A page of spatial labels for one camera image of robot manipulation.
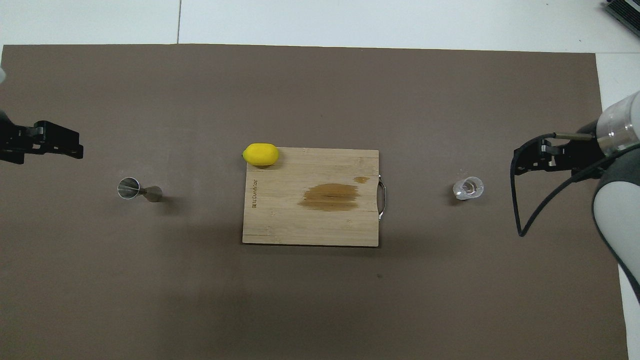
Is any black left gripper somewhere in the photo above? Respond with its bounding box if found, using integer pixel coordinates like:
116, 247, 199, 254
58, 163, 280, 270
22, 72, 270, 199
0, 111, 84, 165

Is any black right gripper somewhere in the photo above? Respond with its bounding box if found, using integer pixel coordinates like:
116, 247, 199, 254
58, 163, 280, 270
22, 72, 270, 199
514, 137, 613, 176

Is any small clear glass cup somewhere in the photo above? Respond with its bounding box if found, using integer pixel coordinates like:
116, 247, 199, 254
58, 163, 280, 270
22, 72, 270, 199
452, 175, 485, 201

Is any steel double jigger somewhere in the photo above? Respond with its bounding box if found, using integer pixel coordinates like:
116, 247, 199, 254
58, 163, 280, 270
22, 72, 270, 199
117, 177, 164, 203

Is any brown table mat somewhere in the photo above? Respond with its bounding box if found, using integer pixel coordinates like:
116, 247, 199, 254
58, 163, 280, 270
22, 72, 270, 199
0, 44, 630, 360

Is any grey ribbed device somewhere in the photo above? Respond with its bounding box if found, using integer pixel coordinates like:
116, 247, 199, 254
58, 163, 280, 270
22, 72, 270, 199
602, 0, 640, 37

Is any yellow lemon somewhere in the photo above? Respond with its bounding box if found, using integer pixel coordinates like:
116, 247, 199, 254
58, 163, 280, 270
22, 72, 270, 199
242, 143, 280, 167

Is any wooden cutting board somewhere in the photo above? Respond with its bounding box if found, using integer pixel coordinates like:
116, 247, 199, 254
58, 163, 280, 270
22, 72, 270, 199
242, 148, 387, 247

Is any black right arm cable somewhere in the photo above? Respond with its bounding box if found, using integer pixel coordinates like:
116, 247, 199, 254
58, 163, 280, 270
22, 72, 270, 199
509, 132, 608, 238

